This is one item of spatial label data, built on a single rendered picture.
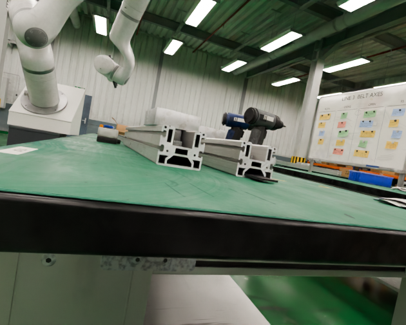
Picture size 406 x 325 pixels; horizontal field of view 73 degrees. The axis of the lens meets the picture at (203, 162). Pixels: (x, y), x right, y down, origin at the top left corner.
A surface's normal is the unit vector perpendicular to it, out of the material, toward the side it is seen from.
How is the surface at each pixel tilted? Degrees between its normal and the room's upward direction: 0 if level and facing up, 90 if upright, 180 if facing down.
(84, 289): 90
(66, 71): 90
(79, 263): 90
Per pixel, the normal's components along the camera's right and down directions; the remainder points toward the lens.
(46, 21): 0.76, 0.33
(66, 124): 0.21, 0.09
